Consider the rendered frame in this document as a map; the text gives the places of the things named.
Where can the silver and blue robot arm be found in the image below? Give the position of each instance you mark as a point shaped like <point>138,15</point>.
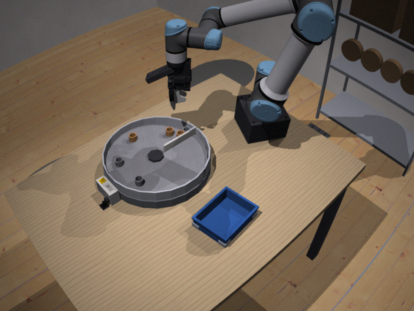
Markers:
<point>314,23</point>

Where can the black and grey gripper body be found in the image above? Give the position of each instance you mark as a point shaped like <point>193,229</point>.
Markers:
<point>182,74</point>

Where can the blue open-top crate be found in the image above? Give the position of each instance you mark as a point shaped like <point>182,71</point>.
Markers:
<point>224,216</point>

